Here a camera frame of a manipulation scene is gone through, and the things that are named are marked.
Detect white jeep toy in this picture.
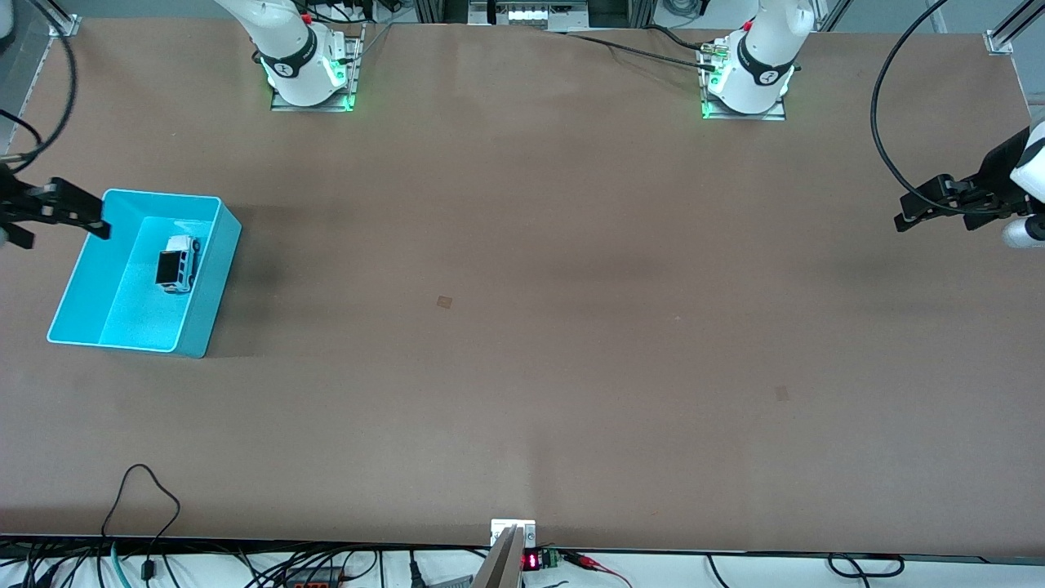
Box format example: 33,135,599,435
154,235,202,296

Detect turquoise plastic bin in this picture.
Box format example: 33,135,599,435
47,189,243,359

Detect white control box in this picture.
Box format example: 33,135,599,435
468,0,590,32

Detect red clip leads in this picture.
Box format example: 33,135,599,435
562,551,634,588

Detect white mounting plate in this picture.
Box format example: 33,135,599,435
491,519,537,548

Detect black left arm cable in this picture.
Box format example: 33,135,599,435
870,0,1001,217

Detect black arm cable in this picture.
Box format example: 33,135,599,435
0,0,77,160
870,0,1001,217

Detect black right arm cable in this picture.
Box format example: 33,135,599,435
0,0,77,160

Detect aluminium corner bracket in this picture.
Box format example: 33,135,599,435
37,0,82,38
984,0,1045,56

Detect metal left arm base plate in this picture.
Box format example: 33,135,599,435
700,42,787,122

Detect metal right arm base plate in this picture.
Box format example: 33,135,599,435
269,23,360,113

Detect thick black table cable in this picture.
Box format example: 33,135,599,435
643,24,719,51

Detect thin black table cable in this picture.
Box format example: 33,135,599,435
563,31,719,73

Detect thin black looped cable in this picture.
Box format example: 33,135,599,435
101,464,181,582

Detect black coiled cable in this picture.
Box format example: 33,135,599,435
828,554,905,579

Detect aluminium mount bar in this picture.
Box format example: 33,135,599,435
472,525,525,588

